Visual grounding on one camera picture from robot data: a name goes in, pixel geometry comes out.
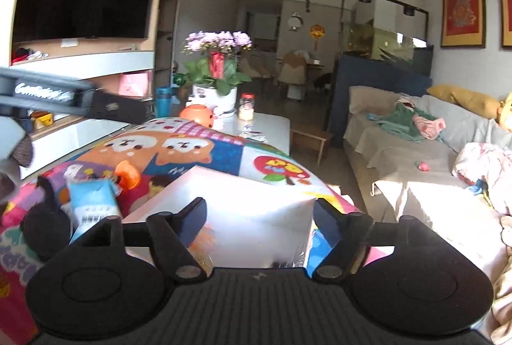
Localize black plush toy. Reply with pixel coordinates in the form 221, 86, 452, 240
20, 175, 73, 261

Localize colourful cartoon play mat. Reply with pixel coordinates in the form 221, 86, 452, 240
0, 116, 398, 345

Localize beige sofa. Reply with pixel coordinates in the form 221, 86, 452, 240
343, 84, 512, 290

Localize pink white blanket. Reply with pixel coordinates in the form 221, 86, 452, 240
452, 142, 511, 215

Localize red lid candy jar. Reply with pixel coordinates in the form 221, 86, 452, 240
238, 93, 254, 122

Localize yellow cushion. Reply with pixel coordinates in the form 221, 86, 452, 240
427, 84, 501, 120

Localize pink paper bag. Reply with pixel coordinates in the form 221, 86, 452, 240
118, 71, 149, 98

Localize yellow plush toy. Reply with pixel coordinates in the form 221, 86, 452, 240
497, 92, 512, 130

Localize orange round toy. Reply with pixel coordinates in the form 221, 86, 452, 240
179, 104, 214, 129

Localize pink orchid flower pot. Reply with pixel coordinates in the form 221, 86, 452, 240
173, 31, 252, 116

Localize small pink toy on sofa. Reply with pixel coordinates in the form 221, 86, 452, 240
416, 161, 430, 172

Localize orange plastic toy shell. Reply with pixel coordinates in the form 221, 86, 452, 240
114, 161, 141, 191

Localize blue wet wipes pack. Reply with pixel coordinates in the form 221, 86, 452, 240
68, 179, 122, 243

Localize glass fish tank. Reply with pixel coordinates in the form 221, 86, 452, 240
339, 0, 434, 76

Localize green clothes on sofa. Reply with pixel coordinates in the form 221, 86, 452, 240
366, 103, 436, 142

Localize pink cardboard box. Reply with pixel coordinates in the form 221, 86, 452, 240
123, 166, 315, 268

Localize dining chair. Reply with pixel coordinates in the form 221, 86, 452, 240
278, 52, 307, 101

